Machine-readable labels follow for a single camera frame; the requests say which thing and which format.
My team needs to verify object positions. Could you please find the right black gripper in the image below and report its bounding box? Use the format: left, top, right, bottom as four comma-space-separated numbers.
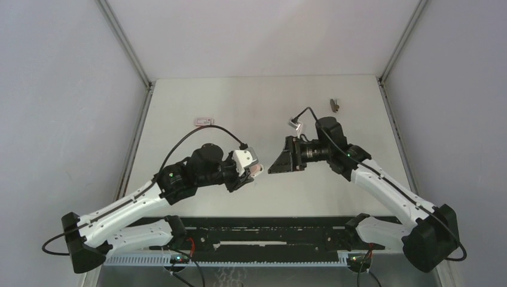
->
268, 135, 331, 173

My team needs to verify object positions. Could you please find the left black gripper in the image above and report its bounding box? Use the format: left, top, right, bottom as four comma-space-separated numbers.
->
197, 151, 254, 193

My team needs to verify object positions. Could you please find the pink stapler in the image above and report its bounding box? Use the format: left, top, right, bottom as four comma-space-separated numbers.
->
249, 164, 264, 178

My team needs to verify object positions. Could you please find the red white staple box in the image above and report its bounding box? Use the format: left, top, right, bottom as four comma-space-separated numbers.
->
195, 118, 214, 127

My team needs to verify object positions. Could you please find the tan stapler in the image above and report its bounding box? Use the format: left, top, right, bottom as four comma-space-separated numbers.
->
329, 99, 340, 113

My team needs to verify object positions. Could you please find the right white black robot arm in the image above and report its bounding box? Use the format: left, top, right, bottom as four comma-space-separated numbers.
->
268, 117, 460, 273

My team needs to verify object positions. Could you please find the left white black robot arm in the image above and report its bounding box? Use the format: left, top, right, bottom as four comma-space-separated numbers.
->
62, 143, 264, 274

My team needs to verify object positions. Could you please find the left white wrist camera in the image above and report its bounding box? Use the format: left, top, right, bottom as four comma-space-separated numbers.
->
232, 147, 259, 176

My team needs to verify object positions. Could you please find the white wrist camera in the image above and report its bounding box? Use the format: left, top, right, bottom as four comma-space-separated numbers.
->
288, 118, 304, 137
232, 147, 259, 176

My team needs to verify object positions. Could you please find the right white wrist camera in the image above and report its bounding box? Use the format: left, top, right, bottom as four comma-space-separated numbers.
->
288, 118, 304, 137

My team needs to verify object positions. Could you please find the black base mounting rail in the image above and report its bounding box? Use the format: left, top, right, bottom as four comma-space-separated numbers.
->
130, 216, 401, 263

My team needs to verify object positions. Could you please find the white slotted cable duct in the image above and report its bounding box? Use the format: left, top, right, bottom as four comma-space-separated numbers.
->
104, 252, 349, 267

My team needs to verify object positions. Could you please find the right aluminium frame post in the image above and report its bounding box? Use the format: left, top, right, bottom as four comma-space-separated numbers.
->
378, 0, 430, 86

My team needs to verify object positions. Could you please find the aluminium frame post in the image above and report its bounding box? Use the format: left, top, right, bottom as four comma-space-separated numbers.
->
378, 0, 430, 86
95, 0, 152, 90

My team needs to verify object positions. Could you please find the right black camera cable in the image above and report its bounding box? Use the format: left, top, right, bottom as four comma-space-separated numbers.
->
292, 106, 468, 262

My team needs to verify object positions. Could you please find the left aluminium frame post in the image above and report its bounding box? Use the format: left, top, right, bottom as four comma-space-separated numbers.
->
95, 0, 152, 90

